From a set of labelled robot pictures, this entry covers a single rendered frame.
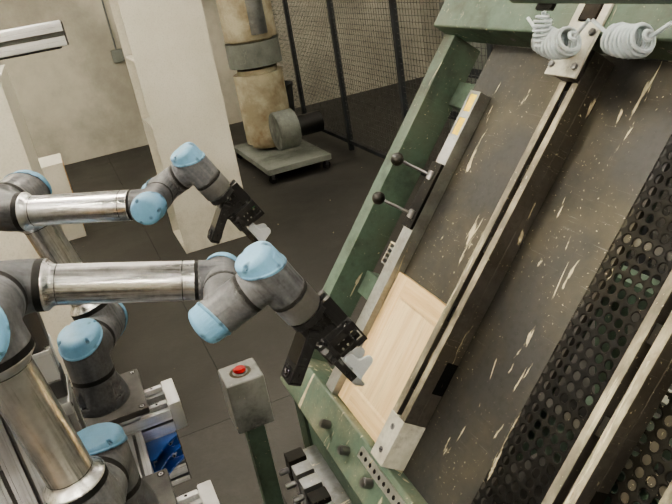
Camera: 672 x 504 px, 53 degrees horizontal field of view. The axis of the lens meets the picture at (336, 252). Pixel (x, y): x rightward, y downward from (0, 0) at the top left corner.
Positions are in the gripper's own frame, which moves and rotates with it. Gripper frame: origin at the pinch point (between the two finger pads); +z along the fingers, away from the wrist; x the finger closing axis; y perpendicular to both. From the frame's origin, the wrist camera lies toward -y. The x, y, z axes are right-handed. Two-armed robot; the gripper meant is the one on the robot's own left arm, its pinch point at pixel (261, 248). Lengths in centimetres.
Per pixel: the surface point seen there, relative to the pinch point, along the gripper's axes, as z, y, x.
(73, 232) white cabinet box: 82, -127, 470
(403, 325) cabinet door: 33.7, 14.4, -25.2
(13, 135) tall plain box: -42, -56, 203
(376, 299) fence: 30.9, 14.4, -11.7
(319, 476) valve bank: 53, -31, -25
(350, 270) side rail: 32.2, 15.7, 11.5
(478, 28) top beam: -8, 84, -5
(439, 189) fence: 18, 48, -12
